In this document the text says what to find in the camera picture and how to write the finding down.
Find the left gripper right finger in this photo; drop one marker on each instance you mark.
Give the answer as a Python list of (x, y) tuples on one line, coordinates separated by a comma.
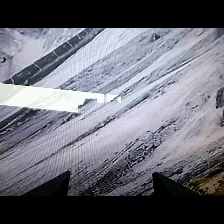
[(166, 187)]

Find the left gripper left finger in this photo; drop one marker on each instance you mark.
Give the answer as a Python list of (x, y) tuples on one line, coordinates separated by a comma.
[(55, 187)]

